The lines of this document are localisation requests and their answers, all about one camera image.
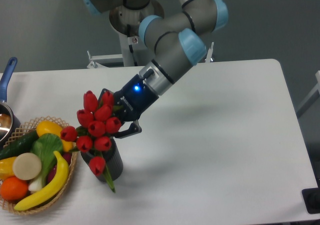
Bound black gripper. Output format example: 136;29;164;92
98;74;159;139

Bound red tulip bouquet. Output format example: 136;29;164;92
60;90;122;193

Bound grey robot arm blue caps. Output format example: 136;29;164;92
83;0;229;138

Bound grey ribbed vase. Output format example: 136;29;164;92
80;138;123;183

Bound purple red vegetable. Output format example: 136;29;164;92
46;152;72;183

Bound green bok choy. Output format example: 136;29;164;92
28;133;63;193

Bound yellow banana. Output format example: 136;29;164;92
14;151;69;211

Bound woven wicker basket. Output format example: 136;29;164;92
0;116;78;216

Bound green cucumber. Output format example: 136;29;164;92
0;130;39;160

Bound beige round disc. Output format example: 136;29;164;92
12;152;42;181

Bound yellow bell pepper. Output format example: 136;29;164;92
0;156;17;181

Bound orange fruit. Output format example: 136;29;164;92
0;176;29;201

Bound black device at table edge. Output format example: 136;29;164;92
301;187;320;214

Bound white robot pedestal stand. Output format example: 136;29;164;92
85;0;218;68

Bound blue handled saucepan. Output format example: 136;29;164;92
0;57;21;150

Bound white table leg frame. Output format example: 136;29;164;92
295;70;320;119

